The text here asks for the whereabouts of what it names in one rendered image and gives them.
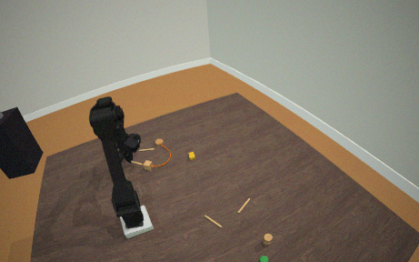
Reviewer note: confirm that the small tan wooden cylinder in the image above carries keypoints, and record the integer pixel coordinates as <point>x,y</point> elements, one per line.
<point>267,239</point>

